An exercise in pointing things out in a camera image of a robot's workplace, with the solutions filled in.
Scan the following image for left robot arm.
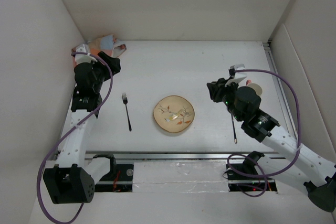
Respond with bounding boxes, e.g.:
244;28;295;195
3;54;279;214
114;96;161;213
43;51;121;204

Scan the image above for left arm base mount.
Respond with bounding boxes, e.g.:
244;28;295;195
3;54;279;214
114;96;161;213
93;154;134;193

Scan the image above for aluminium front rail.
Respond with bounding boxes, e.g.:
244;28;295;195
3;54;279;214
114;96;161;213
54;150;287;161

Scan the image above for black spoon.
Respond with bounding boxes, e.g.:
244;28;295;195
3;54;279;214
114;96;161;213
231;114;238;145

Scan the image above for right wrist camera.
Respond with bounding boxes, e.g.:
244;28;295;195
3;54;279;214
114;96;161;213
226;64;247;86

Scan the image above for beige bird pattern plate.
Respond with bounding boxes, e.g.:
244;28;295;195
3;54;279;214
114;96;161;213
153;95;195;134

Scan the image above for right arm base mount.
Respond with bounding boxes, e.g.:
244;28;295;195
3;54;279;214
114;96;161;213
222;151;277;197

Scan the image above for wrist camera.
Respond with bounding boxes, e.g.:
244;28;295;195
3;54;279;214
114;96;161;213
226;64;247;86
71;44;96;68

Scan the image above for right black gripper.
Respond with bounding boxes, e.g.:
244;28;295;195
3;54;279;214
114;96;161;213
206;77;243;122

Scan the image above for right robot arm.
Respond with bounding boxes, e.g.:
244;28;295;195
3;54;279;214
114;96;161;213
207;78;335;212

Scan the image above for black fork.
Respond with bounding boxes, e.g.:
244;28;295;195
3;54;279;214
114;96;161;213
122;92;132;132

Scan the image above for checkered orange blue cloth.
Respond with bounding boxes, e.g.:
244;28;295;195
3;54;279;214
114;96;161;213
88;34;127;58

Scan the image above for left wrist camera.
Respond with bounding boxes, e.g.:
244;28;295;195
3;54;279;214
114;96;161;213
71;44;96;68

